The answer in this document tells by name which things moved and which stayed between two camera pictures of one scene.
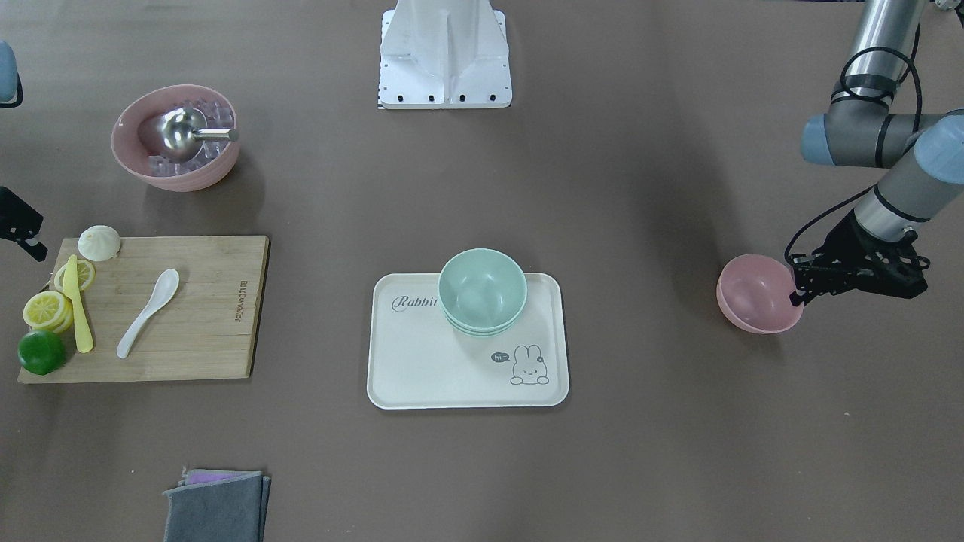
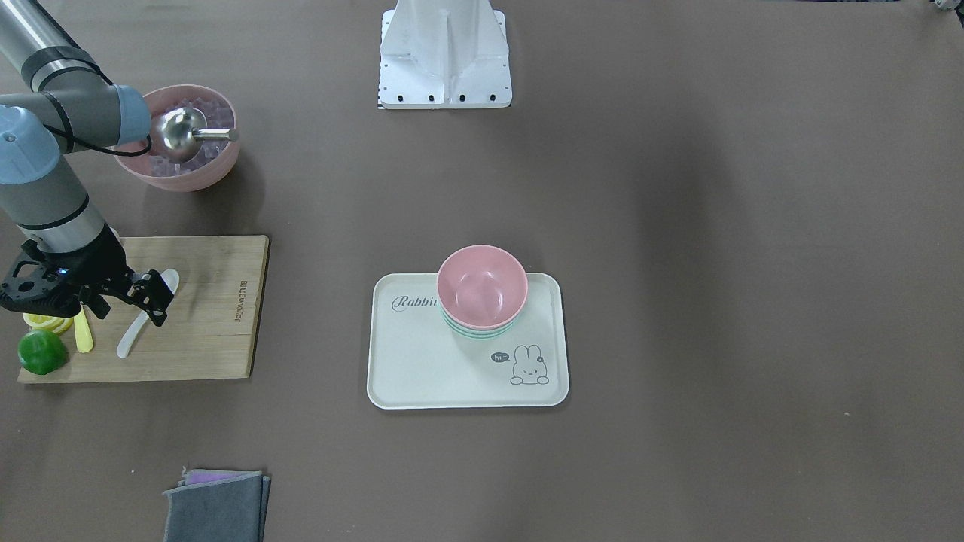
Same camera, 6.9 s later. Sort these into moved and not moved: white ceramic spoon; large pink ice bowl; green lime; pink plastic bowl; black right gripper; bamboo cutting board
Moved: black right gripper; pink plastic bowl
Not moved: green lime; white ceramic spoon; large pink ice bowl; bamboo cutting board
